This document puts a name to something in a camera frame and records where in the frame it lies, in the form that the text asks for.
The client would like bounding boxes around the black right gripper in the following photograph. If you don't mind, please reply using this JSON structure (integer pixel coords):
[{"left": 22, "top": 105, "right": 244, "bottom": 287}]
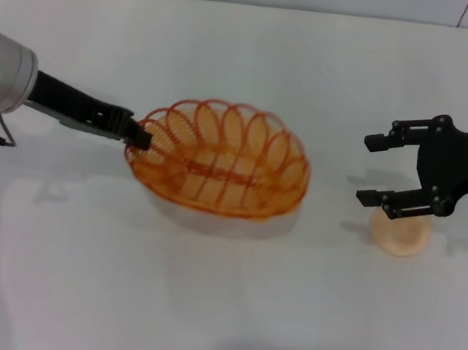
[{"left": 354, "top": 106, "right": 468, "bottom": 229}]

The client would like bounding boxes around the orange woven plastic basket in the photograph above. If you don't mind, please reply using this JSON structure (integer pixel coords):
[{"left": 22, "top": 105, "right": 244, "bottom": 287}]
[{"left": 118, "top": 89, "right": 319, "bottom": 229}]

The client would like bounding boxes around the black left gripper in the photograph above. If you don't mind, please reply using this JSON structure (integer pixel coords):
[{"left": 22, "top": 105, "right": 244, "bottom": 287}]
[{"left": 22, "top": 69, "right": 159, "bottom": 151}]

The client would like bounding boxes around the pale round peach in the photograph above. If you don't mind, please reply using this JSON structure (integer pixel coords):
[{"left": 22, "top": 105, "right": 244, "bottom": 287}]
[{"left": 366, "top": 206, "right": 434, "bottom": 261}]

